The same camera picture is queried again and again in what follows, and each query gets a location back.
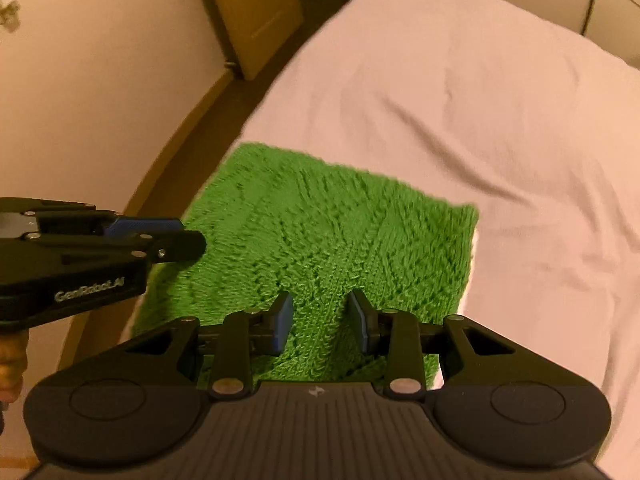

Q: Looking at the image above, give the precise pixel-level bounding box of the wooden room door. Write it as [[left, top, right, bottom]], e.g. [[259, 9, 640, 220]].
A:
[[215, 0, 303, 80]]

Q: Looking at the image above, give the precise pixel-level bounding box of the wall switch plate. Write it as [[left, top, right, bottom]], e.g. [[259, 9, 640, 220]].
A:
[[0, 0, 21, 32]]

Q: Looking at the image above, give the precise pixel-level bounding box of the left hand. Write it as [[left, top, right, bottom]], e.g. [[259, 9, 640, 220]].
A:
[[0, 330, 29, 403]]

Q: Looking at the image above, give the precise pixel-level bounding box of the green knitted vest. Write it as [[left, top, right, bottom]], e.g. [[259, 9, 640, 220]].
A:
[[131, 143, 480, 382]]

